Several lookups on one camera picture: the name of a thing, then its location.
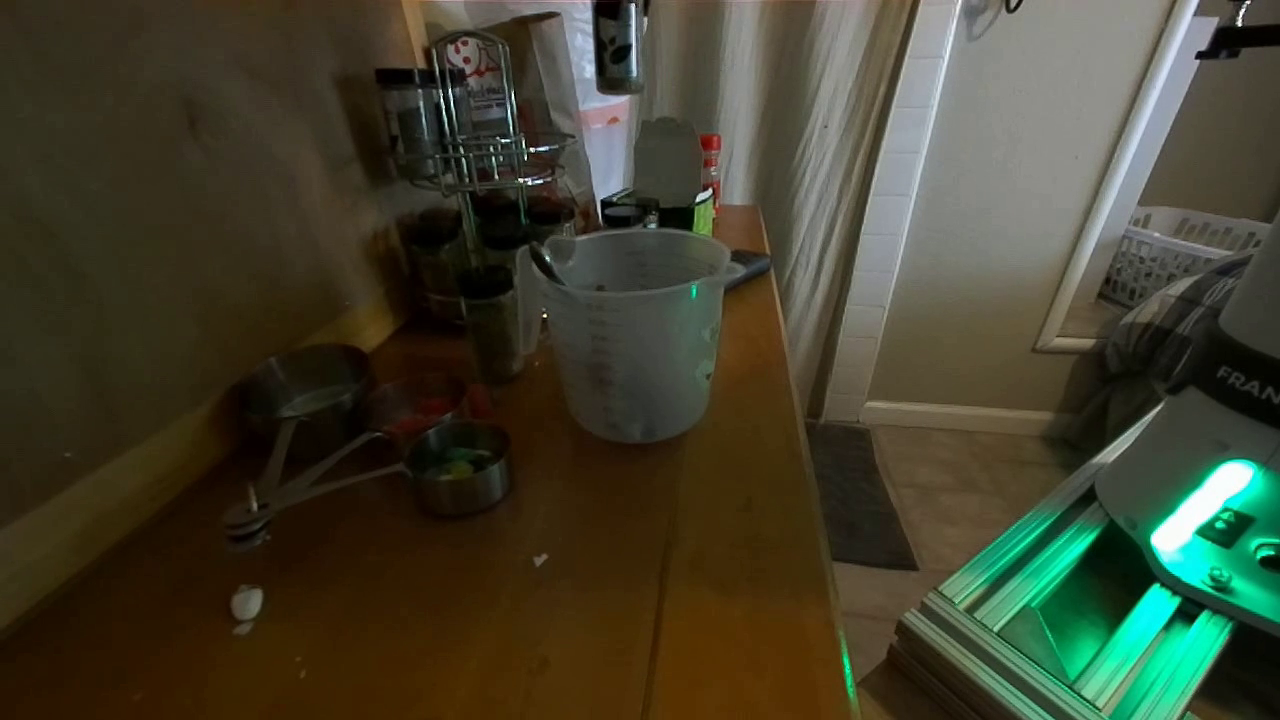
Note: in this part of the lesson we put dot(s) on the red capped spice jar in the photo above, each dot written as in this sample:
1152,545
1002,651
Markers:
710,160

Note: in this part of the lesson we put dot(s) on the clear plastic measuring jug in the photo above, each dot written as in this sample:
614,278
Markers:
635,322

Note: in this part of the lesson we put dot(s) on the small steel measuring cup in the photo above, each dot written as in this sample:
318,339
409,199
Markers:
453,469

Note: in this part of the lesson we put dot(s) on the dark floor mat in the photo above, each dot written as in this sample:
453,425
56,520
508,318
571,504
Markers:
857,510

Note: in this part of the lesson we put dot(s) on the large steel measuring cup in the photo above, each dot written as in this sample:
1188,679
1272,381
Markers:
309,408

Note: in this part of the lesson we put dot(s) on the white laundry basket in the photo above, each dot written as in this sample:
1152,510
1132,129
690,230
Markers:
1173,242

